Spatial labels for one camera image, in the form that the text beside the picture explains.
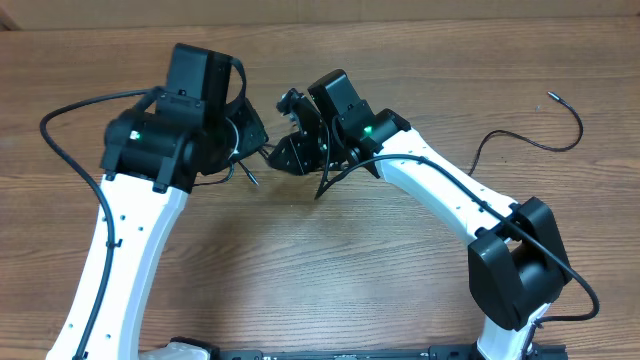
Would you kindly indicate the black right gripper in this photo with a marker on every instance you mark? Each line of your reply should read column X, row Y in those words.
column 300, row 142

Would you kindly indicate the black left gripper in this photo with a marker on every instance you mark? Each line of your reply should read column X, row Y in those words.
column 254, row 131

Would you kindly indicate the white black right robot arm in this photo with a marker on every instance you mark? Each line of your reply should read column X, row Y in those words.
column 516, row 258

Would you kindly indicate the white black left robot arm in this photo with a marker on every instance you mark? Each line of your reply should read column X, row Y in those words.
column 154, row 152

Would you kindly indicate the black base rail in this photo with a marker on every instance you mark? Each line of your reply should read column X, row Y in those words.
column 350, row 355

